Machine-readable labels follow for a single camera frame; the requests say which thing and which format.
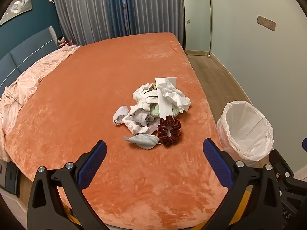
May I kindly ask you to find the brown wall outlet panel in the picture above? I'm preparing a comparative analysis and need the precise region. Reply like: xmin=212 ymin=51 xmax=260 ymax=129
xmin=257 ymin=15 xmax=276 ymax=31

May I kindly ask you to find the blue headboard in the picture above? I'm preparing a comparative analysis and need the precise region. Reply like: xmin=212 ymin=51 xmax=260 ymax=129
xmin=0 ymin=26 xmax=59 ymax=96

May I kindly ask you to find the gold framed standing mirror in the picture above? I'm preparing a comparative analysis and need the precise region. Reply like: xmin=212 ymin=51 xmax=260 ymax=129
xmin=183 ymin=0 xmax=212 ymax=56

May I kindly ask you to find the orange velvet bed cover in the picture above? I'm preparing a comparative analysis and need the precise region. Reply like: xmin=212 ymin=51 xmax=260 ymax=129
xmin=4 ymin=32 xmax=229 ymax=230

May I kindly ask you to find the light grey sock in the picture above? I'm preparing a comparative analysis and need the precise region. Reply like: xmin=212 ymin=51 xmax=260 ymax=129
xmin=113 ymin=105 xmax=131 ymax=125

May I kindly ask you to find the dark red scrunchie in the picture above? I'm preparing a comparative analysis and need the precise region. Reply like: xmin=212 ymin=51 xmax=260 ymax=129
xmin=157 ymin=115 xmax=181 ymax=147

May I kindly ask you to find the small plush toy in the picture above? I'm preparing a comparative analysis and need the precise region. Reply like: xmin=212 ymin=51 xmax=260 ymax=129
xmin=58 ymin=36 xmax=72 ymax=47

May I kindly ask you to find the wall picture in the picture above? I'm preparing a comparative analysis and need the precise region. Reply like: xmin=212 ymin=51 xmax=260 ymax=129
xmin=0 ymin=0 xmax=33 ymax=25

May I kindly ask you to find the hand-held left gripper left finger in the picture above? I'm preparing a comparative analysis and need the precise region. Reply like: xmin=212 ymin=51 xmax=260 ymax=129
xmin=27 ymin=140 xmax=111 ymax=230

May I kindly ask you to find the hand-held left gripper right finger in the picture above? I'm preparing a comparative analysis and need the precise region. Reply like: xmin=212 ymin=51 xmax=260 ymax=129
xmin=203 ymin=138 xmax=286 ymax=230

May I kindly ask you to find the white paper strip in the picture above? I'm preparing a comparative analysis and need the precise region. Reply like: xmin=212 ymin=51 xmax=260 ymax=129
xmin=155 ymin=77 xmax=173 ymax=120

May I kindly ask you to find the bedside cabinet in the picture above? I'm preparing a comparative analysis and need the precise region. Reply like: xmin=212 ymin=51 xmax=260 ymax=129
xmin=0 ymin=158 xmax=28 ymax=221

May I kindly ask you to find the grey curtain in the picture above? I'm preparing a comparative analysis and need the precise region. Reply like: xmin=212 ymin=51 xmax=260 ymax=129
xmin=52 ymin=0 xmax=185 ymax=47

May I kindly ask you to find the pink blanket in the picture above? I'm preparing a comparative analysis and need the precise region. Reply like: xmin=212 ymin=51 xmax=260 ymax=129
xmin=0 ymin=45 xmax=81 ymax=161

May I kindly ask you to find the grey face mask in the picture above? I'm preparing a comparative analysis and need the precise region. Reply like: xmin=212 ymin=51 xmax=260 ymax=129
xmin=123 ymin=134 xmax=160 ymax=151

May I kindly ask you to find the green scrunchie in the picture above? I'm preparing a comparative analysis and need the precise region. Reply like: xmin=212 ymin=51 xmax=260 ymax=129
xmin=149 ymin=103 xmax=179 ymax=119

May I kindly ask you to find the trash bin with white bag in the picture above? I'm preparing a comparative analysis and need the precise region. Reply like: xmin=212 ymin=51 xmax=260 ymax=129
xmin=216 ymin=101 xmax=274 ymax=167

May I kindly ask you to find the white tissue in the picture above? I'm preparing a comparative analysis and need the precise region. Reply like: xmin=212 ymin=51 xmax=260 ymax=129
xmin=156 ymin=77 xmax=191 ymax=114

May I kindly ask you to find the white sock bundle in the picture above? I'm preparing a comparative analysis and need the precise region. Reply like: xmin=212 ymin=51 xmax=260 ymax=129
xmin=122 ymin=83 xmax=160 ymax=135

